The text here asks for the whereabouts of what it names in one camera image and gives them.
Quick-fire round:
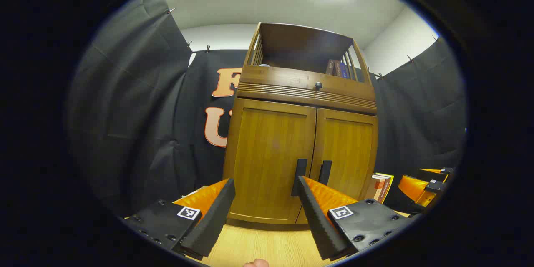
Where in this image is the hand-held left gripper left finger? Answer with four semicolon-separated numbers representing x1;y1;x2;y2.
124;178;236;259

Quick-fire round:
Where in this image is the black backdrop cloth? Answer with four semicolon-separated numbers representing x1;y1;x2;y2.
67;0;467;217

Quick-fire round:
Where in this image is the white orange book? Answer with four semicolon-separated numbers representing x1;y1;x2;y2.
365;174;390;203

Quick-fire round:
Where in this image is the wooden shoe cabinet door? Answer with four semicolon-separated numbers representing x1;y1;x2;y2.
295;108;378;224
228;99;317;224

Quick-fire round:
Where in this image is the wooden drawer with black knob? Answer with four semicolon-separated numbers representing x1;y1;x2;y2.
237;65;377;114

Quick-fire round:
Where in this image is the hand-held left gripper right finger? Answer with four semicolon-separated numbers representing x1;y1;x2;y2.
297;175;413;261

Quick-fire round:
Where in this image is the wooden double-door shoe cabinet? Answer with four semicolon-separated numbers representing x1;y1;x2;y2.
222;22;378;225

